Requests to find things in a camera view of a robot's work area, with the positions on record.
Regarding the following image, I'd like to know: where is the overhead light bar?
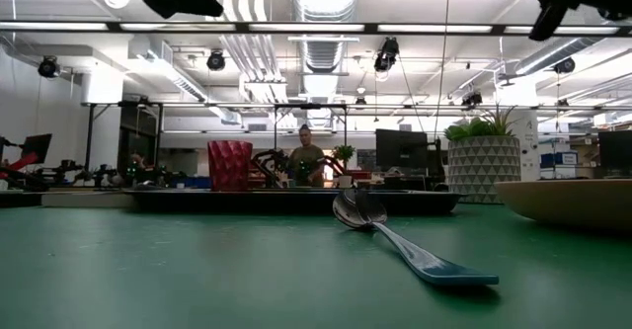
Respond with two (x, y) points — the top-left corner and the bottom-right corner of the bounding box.
(0, 20), (632, 38)

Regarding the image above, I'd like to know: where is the small potted plant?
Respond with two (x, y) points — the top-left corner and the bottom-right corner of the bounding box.
(332, 143), (357, 189)

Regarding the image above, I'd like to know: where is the black computer monitor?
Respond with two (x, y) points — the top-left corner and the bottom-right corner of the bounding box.
(597, 129), (632, 170)
(374, 128), (430, 170)

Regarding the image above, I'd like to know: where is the black tilted monitor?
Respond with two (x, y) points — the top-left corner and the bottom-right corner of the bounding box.
(20, 132), (53, 165)

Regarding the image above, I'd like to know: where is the spoon with blue handle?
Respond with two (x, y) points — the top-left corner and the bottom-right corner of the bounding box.
(332, 188), (501, 288)

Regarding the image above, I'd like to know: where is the white patterned plant pot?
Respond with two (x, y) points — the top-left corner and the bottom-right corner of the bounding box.
(446, 135), (522, 205)

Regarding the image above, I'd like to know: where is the green table mat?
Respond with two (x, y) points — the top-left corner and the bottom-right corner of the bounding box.
(0, 203), (632, 329)

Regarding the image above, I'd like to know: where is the red faceted cup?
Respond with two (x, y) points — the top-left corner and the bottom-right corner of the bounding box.
(206, 139), (254, 193)

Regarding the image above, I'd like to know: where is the dark rectangular tray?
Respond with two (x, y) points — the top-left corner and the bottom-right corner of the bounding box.
(123, 187), (463, 217)

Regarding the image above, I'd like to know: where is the silver ceiling duct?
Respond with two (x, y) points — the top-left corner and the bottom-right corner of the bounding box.
(290, 0), (361, 76)

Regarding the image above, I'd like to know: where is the round wooden plate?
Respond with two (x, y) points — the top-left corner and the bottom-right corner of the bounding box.
(494, 178), (632, 234)

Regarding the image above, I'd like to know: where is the person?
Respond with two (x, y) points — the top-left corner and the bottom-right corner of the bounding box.
(286, 123), (326, 189)

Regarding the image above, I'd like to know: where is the black ceiling spotlight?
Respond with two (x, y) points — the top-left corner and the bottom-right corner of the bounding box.
(552, 56), (577, 75)
(372, 36), (401, 73)
(205, 48), (227, 72)
(37, 54), (62, 80)

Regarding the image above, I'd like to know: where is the green succulent plant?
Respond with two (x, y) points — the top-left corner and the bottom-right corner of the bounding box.
(442, 104), (520, 142)

